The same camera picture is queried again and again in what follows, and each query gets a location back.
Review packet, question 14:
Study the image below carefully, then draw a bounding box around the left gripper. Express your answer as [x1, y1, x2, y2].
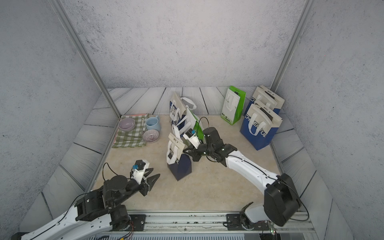
[111, 168, 162, 209]

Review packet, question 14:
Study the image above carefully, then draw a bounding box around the navy beige bag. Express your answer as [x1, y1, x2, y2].
[166, 133, 192, 181]

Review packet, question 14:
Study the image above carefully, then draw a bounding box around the green white bag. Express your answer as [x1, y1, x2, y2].
[221, 86, 246, 125]
[172, 109, 204, 141]

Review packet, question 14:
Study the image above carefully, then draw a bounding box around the blue beige takeout bag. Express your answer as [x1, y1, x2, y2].
[244, 85, 285, 114]

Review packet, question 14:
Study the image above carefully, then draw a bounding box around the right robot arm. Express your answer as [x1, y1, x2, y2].
[183, 127, 302, 230]

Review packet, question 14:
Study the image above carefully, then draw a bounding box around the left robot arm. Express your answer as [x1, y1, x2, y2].
[11, 168, 161, 240]

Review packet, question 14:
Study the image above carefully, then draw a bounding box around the green checkered cloth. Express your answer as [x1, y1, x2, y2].
[112, 114, 149, 148]

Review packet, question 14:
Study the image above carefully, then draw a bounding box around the pink patterned bowl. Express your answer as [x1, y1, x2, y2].
[143, 129, 160, 143]

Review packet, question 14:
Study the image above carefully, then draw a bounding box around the blue mug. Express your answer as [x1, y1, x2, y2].
[146, 116, 162, 132]

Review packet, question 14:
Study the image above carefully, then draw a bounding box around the purple bowl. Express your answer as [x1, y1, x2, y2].
[118, 118, 136, 132]

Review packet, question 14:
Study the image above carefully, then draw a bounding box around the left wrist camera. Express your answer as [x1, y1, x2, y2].
[130, 160, 150, 185]

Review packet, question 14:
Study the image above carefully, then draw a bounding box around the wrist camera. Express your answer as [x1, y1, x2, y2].
[130, 160, 150, 185]
[183, 129, 201, 149]

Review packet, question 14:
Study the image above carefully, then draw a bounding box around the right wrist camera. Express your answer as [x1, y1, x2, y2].
[183, 129, 201, 149]

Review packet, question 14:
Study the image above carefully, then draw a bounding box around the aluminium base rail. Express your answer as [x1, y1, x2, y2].
[128, 210, 318, 240]

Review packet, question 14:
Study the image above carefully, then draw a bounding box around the right aluminium frame post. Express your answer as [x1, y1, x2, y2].
[271, 0, 316, 92]

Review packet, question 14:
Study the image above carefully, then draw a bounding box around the aluminium frame post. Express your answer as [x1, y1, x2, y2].
[49, 0, 122, 119]
[271, 0, 316, 92]

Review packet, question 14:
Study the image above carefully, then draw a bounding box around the left aluminium frame post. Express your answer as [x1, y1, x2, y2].
[49, 0, 122, 119]

